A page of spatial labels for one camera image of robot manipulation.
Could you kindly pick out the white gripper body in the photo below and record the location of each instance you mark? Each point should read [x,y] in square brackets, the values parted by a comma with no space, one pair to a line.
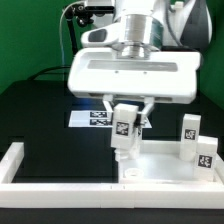
[165,76]

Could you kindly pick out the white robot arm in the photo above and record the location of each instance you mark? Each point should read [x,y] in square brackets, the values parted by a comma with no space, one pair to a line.
[139,53]

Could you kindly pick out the paper sheet with tags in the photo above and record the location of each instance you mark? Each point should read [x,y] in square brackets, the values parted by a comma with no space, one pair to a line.
[89,118]

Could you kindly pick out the white U-shaped obstacle fence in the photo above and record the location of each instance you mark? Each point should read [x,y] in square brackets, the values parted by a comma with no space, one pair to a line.
[73,195]

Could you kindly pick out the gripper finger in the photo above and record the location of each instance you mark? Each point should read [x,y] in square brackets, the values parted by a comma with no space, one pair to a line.
[108,104]
[148,108]

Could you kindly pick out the white square table top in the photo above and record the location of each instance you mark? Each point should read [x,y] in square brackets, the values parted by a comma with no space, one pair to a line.
[159,162]

